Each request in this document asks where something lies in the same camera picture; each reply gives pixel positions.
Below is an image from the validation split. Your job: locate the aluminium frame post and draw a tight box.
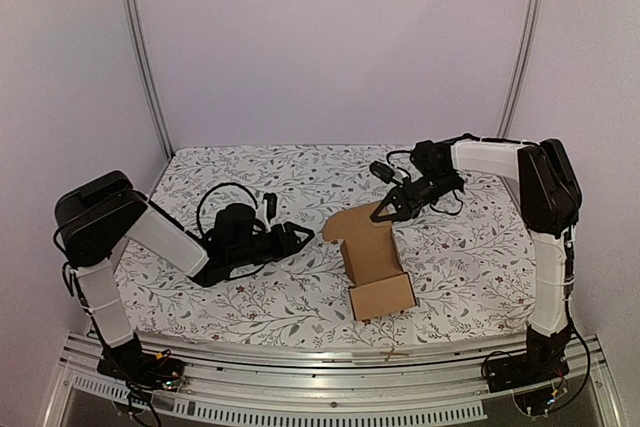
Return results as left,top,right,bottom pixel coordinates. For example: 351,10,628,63
497,0,543,138
122,0,175,160

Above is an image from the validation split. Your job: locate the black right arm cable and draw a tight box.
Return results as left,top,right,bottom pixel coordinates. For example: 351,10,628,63
385,148,416,171

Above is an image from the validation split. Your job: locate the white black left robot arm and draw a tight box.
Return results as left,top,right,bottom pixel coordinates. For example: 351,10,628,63
53,170,315,381

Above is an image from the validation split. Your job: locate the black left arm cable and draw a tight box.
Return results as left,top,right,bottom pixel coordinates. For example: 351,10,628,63
195,182,260,238

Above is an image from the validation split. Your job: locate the brown cardboard box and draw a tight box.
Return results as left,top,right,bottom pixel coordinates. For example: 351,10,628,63
322,202,416,321

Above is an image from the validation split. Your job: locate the right aluminium frame post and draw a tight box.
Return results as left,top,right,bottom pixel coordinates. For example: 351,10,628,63
497,0,543,138

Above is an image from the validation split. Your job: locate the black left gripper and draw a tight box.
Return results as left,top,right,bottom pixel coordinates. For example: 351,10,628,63
228,221,314,269

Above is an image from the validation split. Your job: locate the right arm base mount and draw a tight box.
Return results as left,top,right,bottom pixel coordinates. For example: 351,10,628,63
480,351,569,417

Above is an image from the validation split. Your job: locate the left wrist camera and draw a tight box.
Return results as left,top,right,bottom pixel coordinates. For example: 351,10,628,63
258,193,277,233

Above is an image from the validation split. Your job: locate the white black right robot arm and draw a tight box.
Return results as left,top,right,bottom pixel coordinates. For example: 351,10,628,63
369,133,582,383

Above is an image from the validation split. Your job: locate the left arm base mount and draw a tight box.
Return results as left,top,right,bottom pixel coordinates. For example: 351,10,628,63
97,339,186,391

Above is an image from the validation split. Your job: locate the floral patterned table mat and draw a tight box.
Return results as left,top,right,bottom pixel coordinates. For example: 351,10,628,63
115,145,535,349

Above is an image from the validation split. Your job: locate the left aluminium frame post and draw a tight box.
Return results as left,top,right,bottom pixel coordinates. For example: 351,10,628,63
122,0,175,160

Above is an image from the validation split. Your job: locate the aluminium front rail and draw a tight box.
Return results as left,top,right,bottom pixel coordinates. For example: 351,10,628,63
47,331,621,427

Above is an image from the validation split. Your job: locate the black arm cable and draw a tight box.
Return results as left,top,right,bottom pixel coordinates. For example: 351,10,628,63
195,182,260,238
385,148,416,171

